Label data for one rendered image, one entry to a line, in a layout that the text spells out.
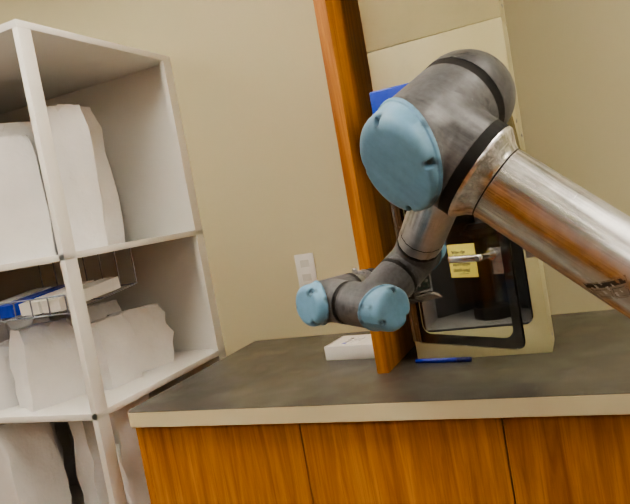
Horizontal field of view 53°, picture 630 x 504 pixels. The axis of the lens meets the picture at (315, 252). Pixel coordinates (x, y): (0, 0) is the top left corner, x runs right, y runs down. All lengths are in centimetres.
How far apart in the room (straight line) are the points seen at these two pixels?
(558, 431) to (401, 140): 83
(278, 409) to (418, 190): 88
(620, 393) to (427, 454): 40
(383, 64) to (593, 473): 100
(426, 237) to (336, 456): 65
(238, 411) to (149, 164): 120
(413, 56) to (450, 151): 93
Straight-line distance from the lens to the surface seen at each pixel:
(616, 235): 69
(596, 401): 130
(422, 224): 99
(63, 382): 211
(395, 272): 105
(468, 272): 146
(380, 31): 162
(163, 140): 241
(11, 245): 207
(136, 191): 249
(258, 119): 221
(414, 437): 142
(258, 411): 150
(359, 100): 166
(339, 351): 177
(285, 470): 156
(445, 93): 71
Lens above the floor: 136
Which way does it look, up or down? 4 degrees down
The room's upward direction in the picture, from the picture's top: 10 degrees counter-clockwise
